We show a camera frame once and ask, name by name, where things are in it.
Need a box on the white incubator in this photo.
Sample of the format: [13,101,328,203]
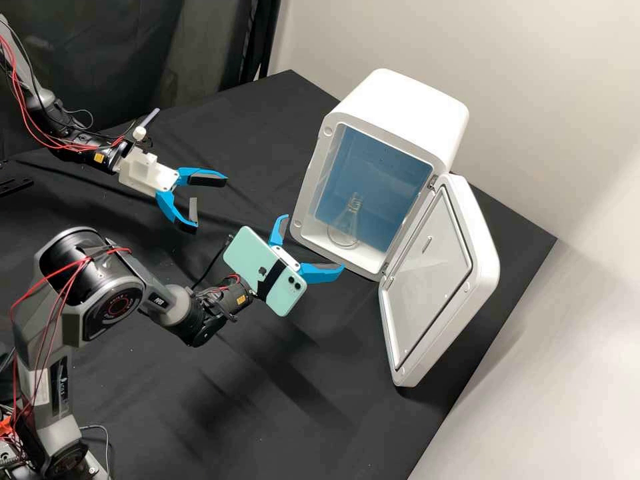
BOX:
[289,68,471,281]

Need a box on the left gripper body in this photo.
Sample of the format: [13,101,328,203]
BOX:
[118,149,181,194]

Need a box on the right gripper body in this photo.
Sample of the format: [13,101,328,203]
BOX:
[271,245,302,274]

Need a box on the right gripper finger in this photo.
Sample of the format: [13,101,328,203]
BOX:
[269,214,291,249]
[298,262,347,286]

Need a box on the clear flask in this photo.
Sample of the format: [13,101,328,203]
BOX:
[327,191,365,250]

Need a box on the incubator door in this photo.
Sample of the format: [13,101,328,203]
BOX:
[377,171,501,389]

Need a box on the right wrist camera phone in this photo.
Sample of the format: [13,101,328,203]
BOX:
[221,225,309,319]

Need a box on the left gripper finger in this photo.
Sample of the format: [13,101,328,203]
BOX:
[155,189,200,237]
[173,167,229,191]

